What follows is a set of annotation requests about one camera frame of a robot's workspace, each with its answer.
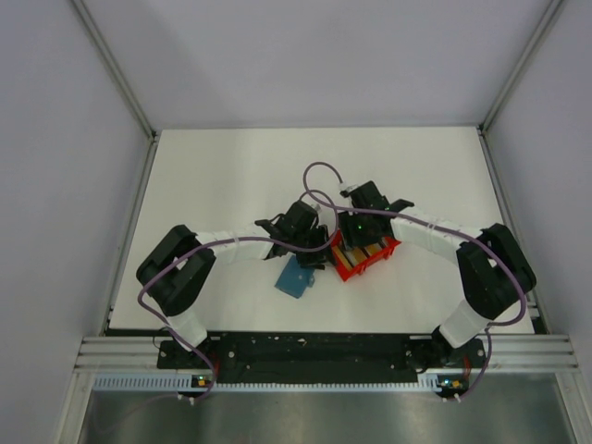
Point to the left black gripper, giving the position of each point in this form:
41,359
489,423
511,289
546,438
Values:
316,260

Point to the red plastic bin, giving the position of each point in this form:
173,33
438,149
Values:
344,274

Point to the grey slotted cable duct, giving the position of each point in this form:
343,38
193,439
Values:
186,383

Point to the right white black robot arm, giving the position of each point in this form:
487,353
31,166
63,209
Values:
494,271

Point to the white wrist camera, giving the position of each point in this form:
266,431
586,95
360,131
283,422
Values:
314,205
346,189

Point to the blue leather card holder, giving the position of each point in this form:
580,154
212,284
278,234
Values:
295,280

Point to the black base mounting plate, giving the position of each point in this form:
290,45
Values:
239,357

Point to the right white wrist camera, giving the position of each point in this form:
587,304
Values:
346,189

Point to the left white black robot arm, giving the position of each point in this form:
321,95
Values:
175,272

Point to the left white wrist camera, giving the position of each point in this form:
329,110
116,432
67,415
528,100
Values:
314,205

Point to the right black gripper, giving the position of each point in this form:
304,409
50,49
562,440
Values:
351,240

